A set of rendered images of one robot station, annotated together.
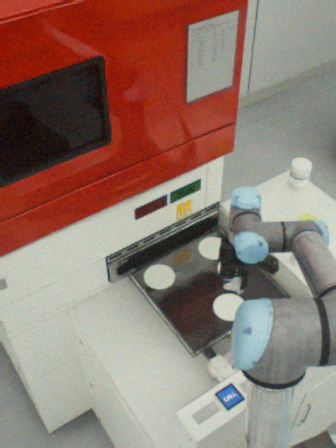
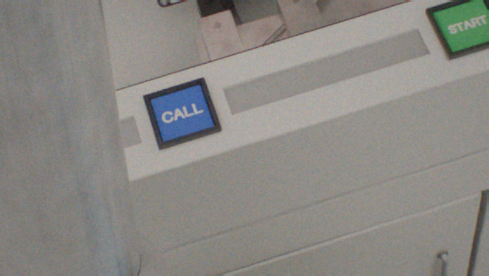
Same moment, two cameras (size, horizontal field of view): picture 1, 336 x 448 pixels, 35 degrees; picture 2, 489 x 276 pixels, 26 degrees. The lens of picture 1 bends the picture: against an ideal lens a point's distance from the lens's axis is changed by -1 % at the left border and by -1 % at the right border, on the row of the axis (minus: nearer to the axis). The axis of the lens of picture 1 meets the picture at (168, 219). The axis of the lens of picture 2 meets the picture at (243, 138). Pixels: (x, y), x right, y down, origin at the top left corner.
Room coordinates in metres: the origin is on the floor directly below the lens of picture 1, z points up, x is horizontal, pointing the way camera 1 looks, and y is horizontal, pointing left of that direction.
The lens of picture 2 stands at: (0.18, -0.42, 1.71)
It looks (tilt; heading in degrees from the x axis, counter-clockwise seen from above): 58 degrees down; 26
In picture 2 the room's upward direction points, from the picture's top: 11 degrees counter-clockwise
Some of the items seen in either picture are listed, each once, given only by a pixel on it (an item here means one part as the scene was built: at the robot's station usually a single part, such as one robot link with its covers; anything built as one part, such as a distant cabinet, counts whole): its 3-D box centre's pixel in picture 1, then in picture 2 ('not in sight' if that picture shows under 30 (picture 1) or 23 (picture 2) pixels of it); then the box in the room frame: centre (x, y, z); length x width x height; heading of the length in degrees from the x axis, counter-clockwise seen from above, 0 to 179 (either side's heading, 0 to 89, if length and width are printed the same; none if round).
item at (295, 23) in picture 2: not in sight; (305, 29); (0.77, -0.22, 0.89); 0.08 x 0.03 x 0.03; 34
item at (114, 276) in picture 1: (165, 245); not in sight; (1.19, 0.01, 0.89); 0.44 x 0.02 x 0.10; 124
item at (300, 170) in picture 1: (299, 173); not in sight; (1.42, -0.47, 1.01); 0.07 x 0.07 x 0.10
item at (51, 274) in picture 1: (115, 239); not in sight; (1.11, 0.16, 1.02); 0.82 x 0.03 x 0.40; 124
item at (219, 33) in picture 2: (223, 369); (226, 52); (0.73, -0.15, 0.89); 0.08 x 0.03 x 0.03; 34
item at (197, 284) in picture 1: (206, 284); not in sight; (1.03, -0.12, 0.90); 0.34 x 0.34 x 0.01; 34
